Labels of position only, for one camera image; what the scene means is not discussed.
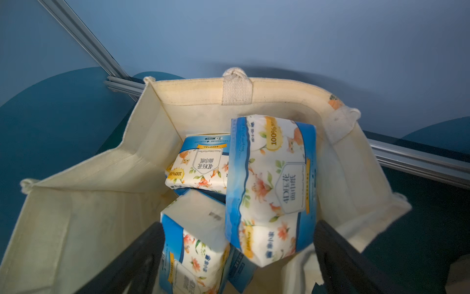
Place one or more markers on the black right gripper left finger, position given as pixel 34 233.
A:
pixel 135 270

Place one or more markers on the aluminium left frame post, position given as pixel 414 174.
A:
pixel 84 36

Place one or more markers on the floral tissue pack bottom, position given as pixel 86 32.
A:
pixel 271 198

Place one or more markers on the floral tissue pack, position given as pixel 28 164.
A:
pixel 271 198
pixel 202 163
pixel 196 255

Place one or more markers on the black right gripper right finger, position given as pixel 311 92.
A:
pixel 344 270

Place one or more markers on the cream floral canvas bag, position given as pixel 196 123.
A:
pixel 74 223

